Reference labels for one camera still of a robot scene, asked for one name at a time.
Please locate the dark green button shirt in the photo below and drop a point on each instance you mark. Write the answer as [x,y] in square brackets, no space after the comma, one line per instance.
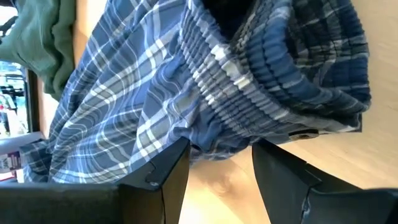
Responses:
[40,40]

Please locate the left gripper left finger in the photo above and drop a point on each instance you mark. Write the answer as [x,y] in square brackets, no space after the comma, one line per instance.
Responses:
[93,205]

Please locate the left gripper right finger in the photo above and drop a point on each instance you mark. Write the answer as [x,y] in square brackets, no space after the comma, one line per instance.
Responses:
[311,202]

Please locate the blue plaid shirt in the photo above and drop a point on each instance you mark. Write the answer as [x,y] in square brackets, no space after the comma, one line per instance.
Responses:
[186,93]

